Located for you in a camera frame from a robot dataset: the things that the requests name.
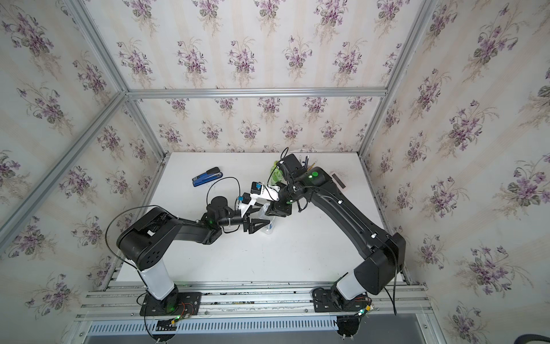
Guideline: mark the pens in pink cup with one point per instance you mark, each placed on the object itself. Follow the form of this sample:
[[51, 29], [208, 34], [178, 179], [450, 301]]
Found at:
[[308, 162]]

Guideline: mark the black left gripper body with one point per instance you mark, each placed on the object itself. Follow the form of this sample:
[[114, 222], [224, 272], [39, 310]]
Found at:
[[245, 224]]

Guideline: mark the green plastic bottle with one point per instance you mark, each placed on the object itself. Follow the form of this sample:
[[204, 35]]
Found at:
[[276, 175]]

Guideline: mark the pink calculator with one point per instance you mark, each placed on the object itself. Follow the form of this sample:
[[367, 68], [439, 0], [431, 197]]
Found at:
[[338, 180]]

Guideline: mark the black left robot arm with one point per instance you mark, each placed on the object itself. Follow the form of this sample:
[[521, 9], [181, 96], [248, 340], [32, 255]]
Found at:
[[146, 241]]

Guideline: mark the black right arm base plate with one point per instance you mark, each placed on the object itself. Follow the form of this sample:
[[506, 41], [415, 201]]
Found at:
[[326, 300]]

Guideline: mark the blue black stapler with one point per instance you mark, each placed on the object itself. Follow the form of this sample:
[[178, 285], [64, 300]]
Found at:
[[207, 177]]

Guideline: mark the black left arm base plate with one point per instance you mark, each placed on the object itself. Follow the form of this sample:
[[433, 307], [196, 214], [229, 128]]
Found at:
[[175, 303]]

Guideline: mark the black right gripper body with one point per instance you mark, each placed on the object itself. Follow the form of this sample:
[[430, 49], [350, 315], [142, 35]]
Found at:
[[284, 206]]

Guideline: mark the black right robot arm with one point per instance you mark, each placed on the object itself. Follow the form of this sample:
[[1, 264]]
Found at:
[[382, 252]]

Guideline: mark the clear plastic water bottle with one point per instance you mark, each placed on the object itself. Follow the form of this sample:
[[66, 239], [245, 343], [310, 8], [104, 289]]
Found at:
[[268, 229]]

